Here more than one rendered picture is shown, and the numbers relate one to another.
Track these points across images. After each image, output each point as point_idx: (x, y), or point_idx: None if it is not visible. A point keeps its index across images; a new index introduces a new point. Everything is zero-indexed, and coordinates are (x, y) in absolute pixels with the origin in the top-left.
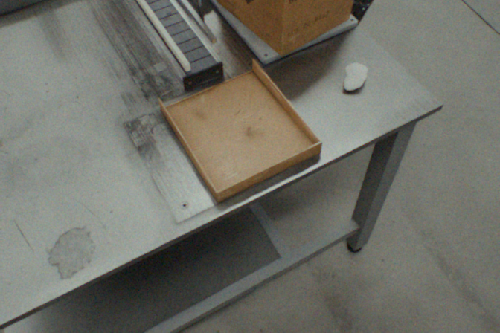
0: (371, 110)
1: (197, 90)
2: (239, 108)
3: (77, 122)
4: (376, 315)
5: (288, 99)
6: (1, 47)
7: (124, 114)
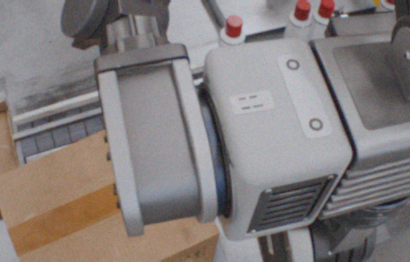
0: None
1: (19, 143)
2: None
3: (21, 43)
4: None
5: None
6: None
7: (13, 79)
